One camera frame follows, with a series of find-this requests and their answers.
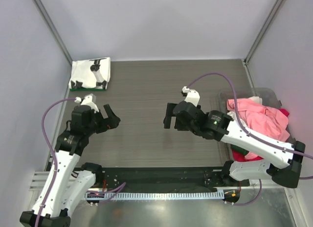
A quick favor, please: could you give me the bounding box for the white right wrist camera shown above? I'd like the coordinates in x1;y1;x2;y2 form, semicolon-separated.
181;86;200;107

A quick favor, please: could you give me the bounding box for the left aluminium frame post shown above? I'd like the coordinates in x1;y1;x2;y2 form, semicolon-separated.
33;0;73;65

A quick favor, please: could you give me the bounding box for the folded green t shirt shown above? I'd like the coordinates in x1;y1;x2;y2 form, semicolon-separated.
69;88;106;91

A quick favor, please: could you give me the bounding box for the right aluminium frame post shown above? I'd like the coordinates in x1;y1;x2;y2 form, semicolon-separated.
243;0;285;66

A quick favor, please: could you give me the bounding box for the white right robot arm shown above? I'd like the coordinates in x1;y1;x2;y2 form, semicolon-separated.
163;101;305;188

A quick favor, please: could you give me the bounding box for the pink t shirt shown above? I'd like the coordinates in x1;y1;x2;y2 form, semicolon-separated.
237;98;290;141

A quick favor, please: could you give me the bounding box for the white crumpled t shirt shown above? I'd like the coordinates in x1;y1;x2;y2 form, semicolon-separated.
249;96;263;105

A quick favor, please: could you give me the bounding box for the white slotted cable duct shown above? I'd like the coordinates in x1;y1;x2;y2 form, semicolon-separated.
85;190;224;201

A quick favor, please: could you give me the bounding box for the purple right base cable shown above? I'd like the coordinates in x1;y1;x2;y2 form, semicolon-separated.
224;179;263;207

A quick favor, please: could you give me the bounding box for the aluminium frame post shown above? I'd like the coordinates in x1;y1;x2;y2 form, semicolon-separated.
33;0;73;65
243;0;285;66

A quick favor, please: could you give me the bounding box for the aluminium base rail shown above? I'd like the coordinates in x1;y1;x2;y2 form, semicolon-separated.
29;171;49;191

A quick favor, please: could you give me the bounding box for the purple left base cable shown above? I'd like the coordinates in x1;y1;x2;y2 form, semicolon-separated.
87;182;127;203

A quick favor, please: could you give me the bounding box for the magenta crumpled t shirt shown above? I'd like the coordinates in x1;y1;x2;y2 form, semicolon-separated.
231;109;290;162

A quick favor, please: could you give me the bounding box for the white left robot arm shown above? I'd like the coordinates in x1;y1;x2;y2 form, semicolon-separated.
20;104;120;227

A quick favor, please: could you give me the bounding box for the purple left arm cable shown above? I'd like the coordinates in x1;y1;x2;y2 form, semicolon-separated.
34;97;79;224

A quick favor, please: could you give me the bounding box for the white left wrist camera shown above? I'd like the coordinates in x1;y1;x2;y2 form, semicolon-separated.
74;93;100;113

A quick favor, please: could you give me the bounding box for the folded white printed t shirt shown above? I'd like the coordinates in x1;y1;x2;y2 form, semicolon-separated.
68;57;111;91

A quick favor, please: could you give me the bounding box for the clear plastic bin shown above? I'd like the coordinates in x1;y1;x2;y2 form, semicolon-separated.
218;88;295;152

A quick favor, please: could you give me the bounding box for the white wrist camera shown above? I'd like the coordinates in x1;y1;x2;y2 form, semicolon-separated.
181;86;200;107
74;93;100;113

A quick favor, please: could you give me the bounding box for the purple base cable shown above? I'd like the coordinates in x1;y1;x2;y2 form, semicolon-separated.
87;182;127;203
224;179;263;207

